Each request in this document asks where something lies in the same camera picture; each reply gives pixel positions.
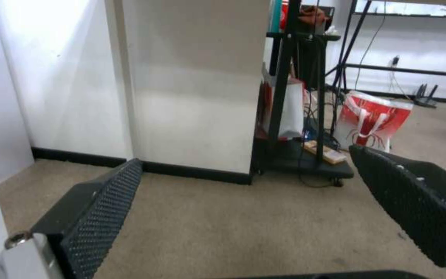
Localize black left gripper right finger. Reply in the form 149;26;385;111
348;145;446;269

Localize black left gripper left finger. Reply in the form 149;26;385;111
0;158;143;279

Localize red white food delivery bag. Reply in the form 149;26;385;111
332;90;414;153

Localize white red paper bag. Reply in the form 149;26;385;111
254;62;310;141

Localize beige power strip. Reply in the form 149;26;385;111
303;140;346;165

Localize black wifi router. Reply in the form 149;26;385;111
411;83;439;109

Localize black wheeled metal cart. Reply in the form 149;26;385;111
252;0;355;187

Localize white partition panel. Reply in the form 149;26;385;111
105;0;273;185

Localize brown crumpled cloth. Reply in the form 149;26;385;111
298;5;329;27

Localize red teal packages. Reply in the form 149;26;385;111
268;0;290;33

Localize black table frame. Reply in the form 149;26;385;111
325;0;446;96

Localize black hanging cable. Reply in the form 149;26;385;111
354;5;387;93

